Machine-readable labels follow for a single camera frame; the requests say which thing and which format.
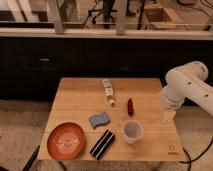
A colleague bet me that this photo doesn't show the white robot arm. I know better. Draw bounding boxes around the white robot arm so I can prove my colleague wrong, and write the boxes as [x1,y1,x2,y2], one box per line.
[160,61,213,124]

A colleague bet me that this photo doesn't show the dark red small object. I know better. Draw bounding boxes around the dark red small object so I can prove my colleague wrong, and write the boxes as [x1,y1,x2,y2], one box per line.
[127,98,134,116]

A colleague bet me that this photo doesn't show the black white striped box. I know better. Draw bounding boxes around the black white striped box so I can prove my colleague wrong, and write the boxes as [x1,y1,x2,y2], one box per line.
[90,130,115,160]

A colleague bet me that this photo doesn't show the blue wavy sponge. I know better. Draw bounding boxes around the blue wavy sponge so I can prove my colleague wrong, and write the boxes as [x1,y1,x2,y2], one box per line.
[89,112,110,129]

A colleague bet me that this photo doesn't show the cardboard box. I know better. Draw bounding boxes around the cardboard box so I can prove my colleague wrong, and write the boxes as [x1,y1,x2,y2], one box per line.
[143,7,183,30]

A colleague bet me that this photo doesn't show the orange patterned bowl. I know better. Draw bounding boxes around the orange patterned bowl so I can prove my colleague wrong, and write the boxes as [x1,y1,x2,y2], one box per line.
[47,122,85,160]

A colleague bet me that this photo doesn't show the dark cabinet counter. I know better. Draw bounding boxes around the dark cabinet counter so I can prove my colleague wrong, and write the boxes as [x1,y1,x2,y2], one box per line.
[0,29,213,100]

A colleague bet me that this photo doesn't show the black cable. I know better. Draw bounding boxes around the black cable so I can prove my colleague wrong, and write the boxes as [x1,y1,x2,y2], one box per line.
[179,136,213,171]

